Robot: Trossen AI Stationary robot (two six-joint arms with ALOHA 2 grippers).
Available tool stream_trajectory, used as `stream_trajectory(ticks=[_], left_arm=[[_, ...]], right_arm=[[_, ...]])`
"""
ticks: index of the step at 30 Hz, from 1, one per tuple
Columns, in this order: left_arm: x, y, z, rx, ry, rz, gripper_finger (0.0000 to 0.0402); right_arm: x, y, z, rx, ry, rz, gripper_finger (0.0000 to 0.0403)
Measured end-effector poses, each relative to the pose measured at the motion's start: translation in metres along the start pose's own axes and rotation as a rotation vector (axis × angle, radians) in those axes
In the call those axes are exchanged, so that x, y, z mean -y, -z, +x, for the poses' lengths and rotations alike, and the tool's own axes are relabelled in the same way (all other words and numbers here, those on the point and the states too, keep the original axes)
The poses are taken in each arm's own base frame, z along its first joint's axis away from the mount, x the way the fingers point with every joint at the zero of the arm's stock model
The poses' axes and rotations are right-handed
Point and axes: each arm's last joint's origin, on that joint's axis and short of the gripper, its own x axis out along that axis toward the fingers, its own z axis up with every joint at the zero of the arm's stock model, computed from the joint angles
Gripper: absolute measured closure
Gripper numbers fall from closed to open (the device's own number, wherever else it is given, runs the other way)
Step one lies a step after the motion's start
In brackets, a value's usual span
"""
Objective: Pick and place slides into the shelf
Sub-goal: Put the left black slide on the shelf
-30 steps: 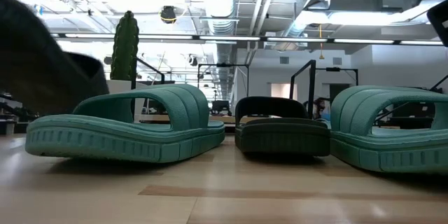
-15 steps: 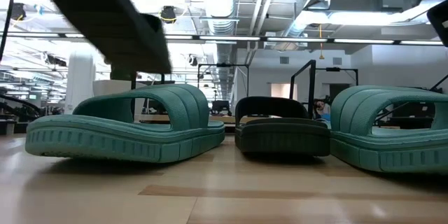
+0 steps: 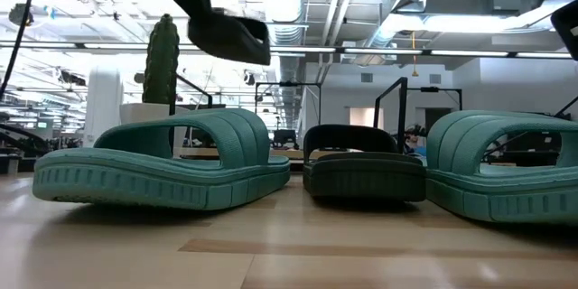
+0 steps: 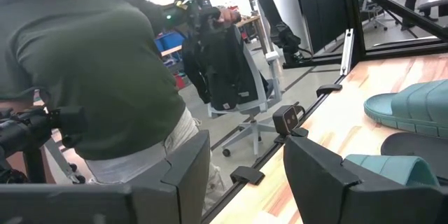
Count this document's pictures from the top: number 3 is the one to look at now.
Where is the black rubber slide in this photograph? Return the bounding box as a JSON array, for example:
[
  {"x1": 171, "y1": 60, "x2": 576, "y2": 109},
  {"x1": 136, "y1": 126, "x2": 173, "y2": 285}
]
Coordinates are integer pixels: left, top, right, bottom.
[
  {"x1": 187, "y1": 8, "x2": 272, "y2": 66},
  {"x1": 302, "y1": 124, "x2": 426, "y2": 203}
]

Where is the teal rubber slide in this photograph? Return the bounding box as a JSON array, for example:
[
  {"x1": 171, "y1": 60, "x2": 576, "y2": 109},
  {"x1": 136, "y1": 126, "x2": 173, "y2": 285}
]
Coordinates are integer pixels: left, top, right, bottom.
[
  {"x1": 424, "y1": 109, "x2": 578, "y2": 223},
  {"x1": 32, "y1": 107, "x2": 291, "y2": 211}
]

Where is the green cactus plant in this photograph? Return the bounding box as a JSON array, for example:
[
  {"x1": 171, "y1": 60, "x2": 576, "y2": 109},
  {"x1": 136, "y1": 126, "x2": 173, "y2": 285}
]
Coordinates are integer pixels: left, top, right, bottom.
[{"x1": 142, "y1": 13, "x2": 181, "y2": 105}]

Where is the white hexagonal plant pot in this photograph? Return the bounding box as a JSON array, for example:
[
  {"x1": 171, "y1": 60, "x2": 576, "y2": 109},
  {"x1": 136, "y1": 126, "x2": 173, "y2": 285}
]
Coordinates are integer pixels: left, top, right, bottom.
[{"x1": 119, "y1": 102, "x2": 191, "y2": 159}]

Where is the yellow hanging tag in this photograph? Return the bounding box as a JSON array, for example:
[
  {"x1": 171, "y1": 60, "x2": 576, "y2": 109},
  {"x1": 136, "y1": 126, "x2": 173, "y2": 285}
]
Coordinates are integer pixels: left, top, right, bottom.
[{"x1": 410, "y1": 31, "x2": 420, "y2": 79}]

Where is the black background gantry frame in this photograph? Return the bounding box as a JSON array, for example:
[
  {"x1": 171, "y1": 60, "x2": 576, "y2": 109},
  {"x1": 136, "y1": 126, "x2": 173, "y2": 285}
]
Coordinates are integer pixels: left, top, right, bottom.
[
  {"x1": 406, "y1": 86, "x2": 464, "y2": 114},
  {"x1": 254, "y1": 80, "x2": 322, "y2": 133}
]

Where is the black hanging cable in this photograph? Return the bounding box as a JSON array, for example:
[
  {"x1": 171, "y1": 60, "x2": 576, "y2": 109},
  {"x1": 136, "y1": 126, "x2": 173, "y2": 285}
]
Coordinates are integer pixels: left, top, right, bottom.
[{"x1": 0, "y1": 0, "x2": 42, "y2": 100}]

